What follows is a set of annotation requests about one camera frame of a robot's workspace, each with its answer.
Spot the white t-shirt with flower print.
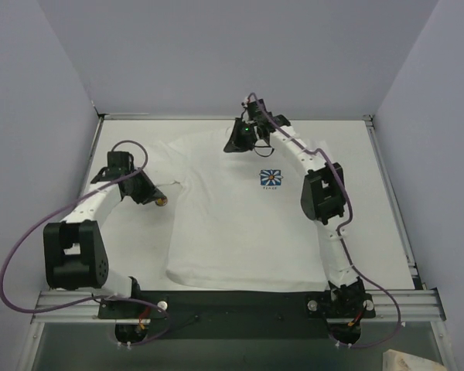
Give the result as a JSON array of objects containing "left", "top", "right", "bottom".
[{"left": 146, "top": 129, "right": 328, "bottom": 292}]

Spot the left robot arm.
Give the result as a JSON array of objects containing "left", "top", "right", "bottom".
[{"left": 43, "top": 151, "right": 168, "bottom": 318}]

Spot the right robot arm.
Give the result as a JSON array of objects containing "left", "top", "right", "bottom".
[{"left": 223, "top": 94, "right": 371, "bottom": 315}]

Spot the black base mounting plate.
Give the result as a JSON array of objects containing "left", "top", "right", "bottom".
[{"left": 98, "top": 291, "right": 376, "bottom": 342}]

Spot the beige object at corner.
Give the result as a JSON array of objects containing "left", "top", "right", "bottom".
[{"left": 382, "top": 349, "right": 447, "bottom": 371}]

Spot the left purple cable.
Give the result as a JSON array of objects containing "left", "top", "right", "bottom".
[{"left": 0, "top": 141, "right": 171, "bottom": 347}]

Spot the aluminium frame rail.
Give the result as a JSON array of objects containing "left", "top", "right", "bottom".
[{"left": 36, "top": 120, "right": 445, "bottom": 327}]

